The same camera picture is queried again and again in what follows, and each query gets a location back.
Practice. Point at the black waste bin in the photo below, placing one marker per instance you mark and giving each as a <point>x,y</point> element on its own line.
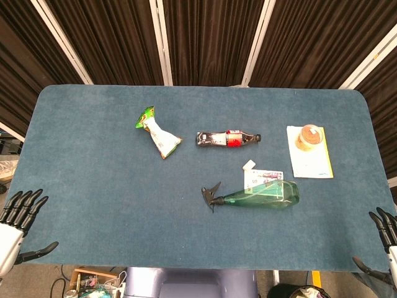
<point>294,291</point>

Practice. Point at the white frame pole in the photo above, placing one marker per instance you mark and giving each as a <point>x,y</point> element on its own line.
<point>257,43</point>
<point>162,43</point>
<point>369,60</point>
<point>10,132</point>
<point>62,40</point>

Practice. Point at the green spray bottle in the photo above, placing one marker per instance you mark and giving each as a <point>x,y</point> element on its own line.
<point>266,197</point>

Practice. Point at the green and white snack bag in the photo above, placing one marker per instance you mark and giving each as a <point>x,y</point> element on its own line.
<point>159,136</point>

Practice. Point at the printed white card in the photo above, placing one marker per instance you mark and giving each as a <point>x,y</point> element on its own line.
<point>257,177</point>

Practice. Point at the small white packet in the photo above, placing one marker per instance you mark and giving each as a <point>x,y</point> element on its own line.
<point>249,165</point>

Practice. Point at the wooden box with clutter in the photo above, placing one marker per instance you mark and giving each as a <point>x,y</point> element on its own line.
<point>90,284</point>

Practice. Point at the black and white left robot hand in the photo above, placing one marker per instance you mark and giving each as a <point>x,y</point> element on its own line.
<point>10,236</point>

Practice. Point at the cola bottle with red label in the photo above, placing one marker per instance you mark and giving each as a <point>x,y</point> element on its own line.
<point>232,138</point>

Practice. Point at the dark brown curtain panel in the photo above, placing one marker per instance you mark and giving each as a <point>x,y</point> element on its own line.
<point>24,62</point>
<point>108,40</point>
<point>211,40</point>
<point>316,40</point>
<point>384,99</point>

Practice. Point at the white booklet with yellow edge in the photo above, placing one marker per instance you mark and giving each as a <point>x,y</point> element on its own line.
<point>310,163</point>

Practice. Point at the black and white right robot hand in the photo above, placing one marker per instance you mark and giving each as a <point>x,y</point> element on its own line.
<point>391,245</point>

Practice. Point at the purple robot torso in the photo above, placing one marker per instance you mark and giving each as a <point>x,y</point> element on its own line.
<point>192,284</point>

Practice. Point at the blue carpet table cover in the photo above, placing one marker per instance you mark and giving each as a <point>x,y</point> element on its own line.
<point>124,201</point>

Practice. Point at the round clear container brown lid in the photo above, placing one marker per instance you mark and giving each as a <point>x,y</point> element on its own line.
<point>309,136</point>

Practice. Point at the white table leg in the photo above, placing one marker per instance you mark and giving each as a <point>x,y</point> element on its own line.
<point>276,276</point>

